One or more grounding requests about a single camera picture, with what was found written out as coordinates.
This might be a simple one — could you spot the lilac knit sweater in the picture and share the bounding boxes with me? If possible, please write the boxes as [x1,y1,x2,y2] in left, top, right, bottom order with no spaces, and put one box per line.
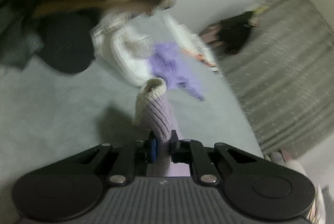
[133,78,190,177]

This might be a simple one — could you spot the grey duvet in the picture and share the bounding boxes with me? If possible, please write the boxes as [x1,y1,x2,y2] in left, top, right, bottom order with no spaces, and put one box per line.
[265,150,327,224]

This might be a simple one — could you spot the grey bed sheet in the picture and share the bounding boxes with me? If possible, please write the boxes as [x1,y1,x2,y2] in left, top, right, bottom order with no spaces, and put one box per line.
[1,53,262,223]

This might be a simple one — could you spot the grey star-patterned curtain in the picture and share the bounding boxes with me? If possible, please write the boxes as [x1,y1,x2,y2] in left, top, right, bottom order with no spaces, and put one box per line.
[219,0,333,157]

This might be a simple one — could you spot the white crumpled garment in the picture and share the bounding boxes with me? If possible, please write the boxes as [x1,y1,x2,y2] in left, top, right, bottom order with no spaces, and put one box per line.
[91,9,154,87]

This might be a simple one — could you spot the black hanging garment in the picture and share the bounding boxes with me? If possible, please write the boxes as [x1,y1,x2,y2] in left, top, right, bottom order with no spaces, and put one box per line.
[200,11,260,55]

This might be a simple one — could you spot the white papers and booklets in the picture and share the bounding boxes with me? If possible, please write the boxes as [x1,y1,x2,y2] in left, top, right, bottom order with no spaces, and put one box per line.
[162,14,219,72]

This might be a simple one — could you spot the purple crumpled garment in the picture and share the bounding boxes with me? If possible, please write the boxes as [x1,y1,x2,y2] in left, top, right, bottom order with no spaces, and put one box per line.
[148,43,204,101]

